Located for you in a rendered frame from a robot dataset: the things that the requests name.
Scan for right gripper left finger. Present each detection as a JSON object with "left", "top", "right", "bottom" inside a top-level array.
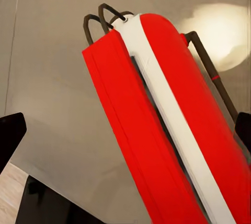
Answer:
[{"left": 0, "top": 112, "right": 27, "bottom": 174}]

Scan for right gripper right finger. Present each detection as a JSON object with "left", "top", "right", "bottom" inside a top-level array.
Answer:
[{"left": 234, "top": 112, "right": 251, "bottom": 153}]

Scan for radio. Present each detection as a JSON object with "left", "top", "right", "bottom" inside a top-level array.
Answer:
[{"left": 82, "top": 3, "right": 251, "bottom": 224}]

